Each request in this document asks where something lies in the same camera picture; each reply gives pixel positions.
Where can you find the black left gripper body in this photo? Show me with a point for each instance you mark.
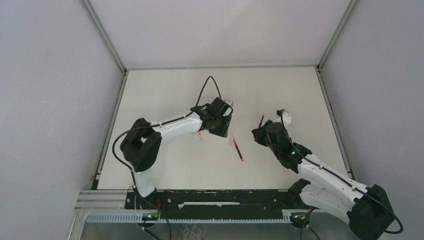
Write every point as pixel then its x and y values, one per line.
pixel 216 117

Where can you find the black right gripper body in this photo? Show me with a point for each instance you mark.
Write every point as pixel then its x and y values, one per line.
pixel 272 147

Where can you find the black pen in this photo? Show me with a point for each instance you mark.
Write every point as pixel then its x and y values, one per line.
pixel 261 121

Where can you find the clear pen cap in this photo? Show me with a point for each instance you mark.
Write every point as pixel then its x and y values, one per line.
pixel 231 139

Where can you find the red pen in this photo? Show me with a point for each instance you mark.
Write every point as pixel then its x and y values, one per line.
pixel 238 150

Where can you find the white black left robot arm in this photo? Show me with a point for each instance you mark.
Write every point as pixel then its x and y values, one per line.
pixel 138 147

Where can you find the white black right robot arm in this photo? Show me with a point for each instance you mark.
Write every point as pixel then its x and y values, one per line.
pixel 366 210

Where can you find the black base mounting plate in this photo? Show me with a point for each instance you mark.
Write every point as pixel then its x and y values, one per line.
pixel 214 205

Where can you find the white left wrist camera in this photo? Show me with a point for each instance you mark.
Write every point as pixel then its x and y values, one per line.
pixel 229 110

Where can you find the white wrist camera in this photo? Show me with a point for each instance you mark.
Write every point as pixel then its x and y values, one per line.
pixel 284 117
pixel 229 110

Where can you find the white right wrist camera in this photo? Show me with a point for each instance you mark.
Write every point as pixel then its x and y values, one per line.
pixel 284 117

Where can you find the aluminium frame rail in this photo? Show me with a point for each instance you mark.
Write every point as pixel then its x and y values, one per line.
pixel 335 124

